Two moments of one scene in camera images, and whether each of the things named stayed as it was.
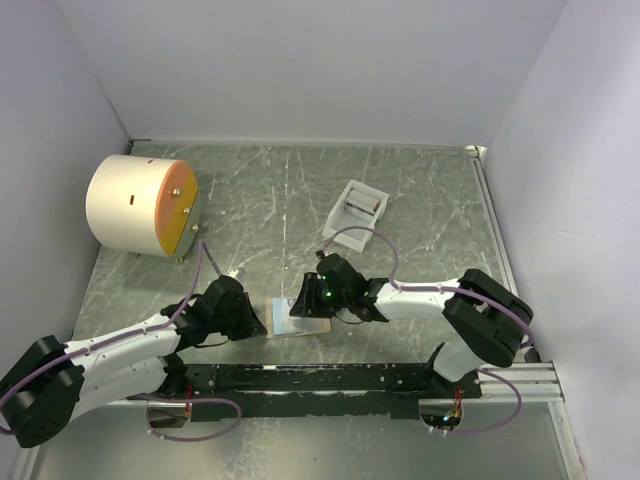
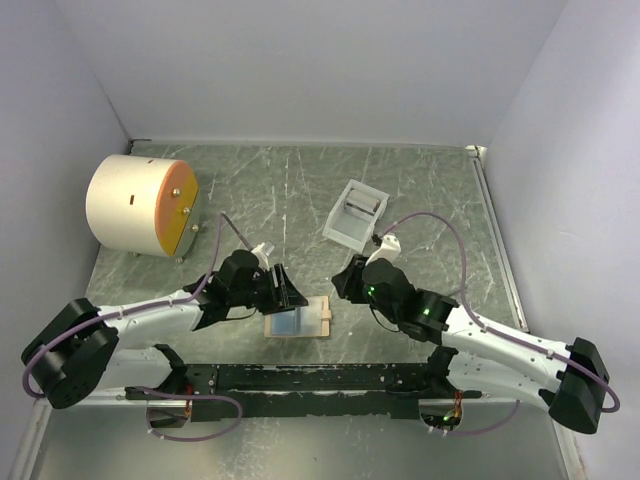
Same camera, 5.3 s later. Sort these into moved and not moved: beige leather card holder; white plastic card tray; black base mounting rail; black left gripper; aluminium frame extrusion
Moved: black left gripper
Not moved: aluminium frame extrusion; black base mounting rail; beige leather card holder; white plastic card tray
